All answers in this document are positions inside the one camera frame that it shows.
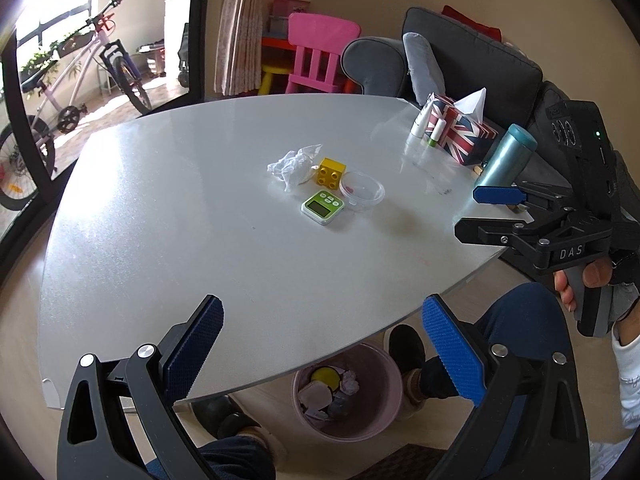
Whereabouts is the clear round lidded container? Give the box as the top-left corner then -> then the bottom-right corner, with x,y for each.
340,171 -> 385,211

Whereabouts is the yellow toy brick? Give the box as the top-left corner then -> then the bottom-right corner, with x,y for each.
314,157 -> 346,191

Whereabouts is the green digital kitchen timer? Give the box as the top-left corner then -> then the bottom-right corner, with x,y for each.
300,190 -> 345,226

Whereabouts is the white tissue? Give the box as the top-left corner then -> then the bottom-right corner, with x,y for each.
267,144 -> 322,193

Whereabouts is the white paper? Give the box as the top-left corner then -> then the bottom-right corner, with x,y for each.
340,370 -> 359,396

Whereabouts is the clear plastic dome cup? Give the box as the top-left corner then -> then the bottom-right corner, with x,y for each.
297,380 -> 333,411

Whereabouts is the pink trash bin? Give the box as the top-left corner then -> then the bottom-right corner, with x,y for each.
292,342 -> 402,443

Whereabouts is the person's right hand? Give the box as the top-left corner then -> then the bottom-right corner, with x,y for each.
554,256 -> 639,325

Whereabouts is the teal thermos bottle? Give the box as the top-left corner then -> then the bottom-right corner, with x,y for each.
475,124 -> 537,188

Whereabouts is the black right shoe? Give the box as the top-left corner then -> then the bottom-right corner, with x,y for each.
385,324 -> 427,419

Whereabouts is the black shoe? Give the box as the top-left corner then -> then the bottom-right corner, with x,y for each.
190,394 -> 286,462
385,324 -> 427,419

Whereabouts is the black left shoe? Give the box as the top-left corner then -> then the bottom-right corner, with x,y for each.
190,394 -> 286,462

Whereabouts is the union jack tissue box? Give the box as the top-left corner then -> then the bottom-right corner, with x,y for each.
424,88 -> 498,166

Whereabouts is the white green-capped stick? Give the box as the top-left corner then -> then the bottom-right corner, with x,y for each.
427,118 -> 447,148

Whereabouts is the white tube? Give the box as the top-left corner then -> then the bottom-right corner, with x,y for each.
410,104 -> 432,139

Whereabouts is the person's left leg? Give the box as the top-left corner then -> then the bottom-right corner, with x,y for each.
198,436 -> 277,480

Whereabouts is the dark grey sofa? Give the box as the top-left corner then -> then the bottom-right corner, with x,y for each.
340,5 -> 626,221

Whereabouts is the light grey cushion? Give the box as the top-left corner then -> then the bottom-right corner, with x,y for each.
402,32 -> 446,107

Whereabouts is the red pillow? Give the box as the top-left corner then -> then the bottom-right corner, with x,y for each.
442,6 -> 502,42

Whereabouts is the pink kids chair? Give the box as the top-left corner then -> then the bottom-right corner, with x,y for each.
285,12 -> 361,94

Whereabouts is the yellow kids stool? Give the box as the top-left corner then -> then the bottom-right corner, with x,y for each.
258,64 -> 292,96

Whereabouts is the white bicycle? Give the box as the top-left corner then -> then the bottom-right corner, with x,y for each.
0,0 -> 154,212

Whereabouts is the red kids table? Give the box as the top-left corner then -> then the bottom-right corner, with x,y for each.
262,36 -> 296,68

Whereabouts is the pink storage box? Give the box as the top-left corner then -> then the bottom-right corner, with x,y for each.
271,0 -> 310,18

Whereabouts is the patterned curtain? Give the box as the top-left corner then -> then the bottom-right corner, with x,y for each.
214,0 -> 262,96

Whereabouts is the black door frame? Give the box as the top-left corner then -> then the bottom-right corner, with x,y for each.
1,0 -> 207,274

